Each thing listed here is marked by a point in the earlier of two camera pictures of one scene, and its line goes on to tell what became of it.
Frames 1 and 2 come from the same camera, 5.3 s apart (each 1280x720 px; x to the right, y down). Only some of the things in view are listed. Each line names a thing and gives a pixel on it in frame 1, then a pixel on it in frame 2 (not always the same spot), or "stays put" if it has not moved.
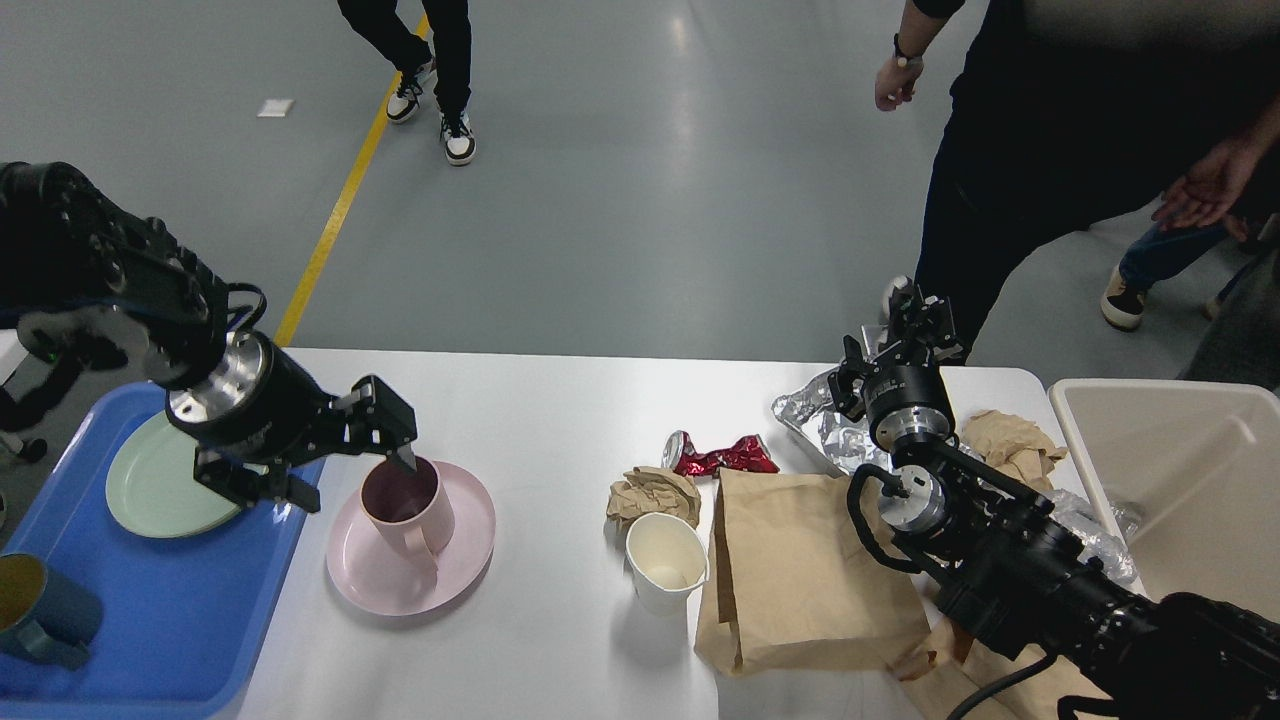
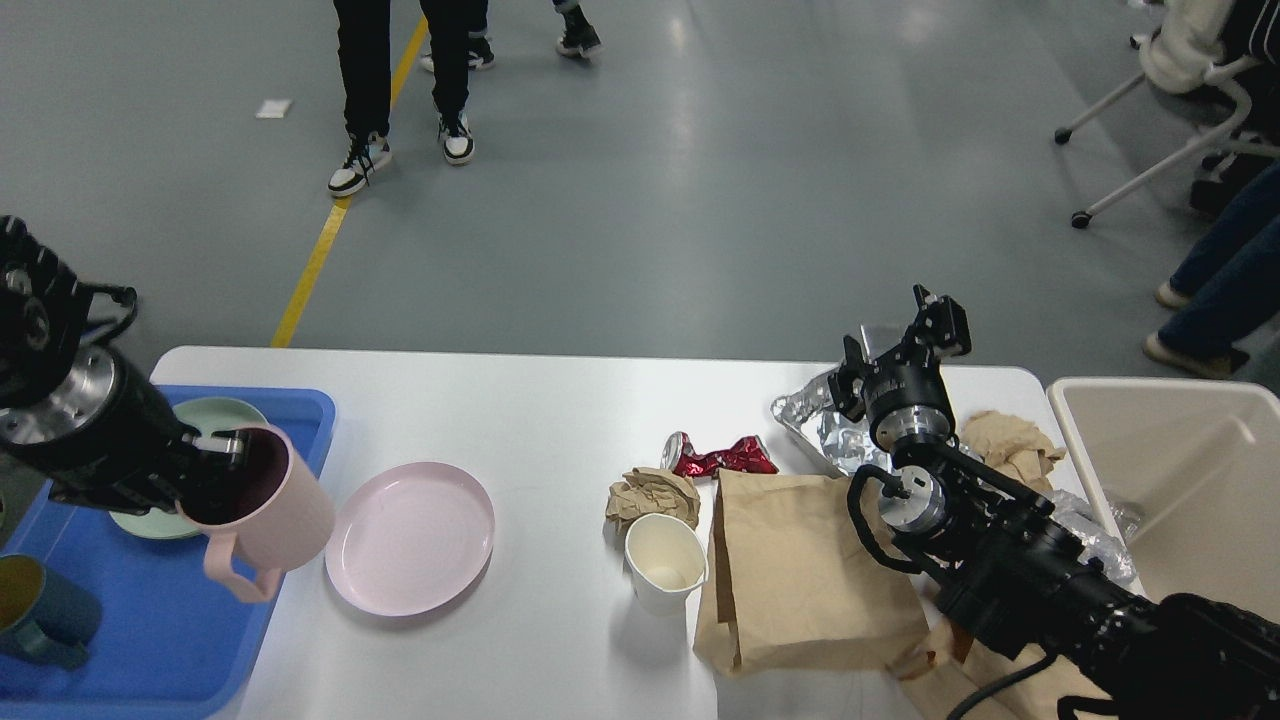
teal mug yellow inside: x=46 y=615 stays put
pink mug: x=412 y=505 to x=265 y=508
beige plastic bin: x=1202 y=461 stays put
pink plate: x=377 y=573 stays put
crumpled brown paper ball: x=651 y=490 stays put
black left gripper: x=259 y=405 to x=108 y=437
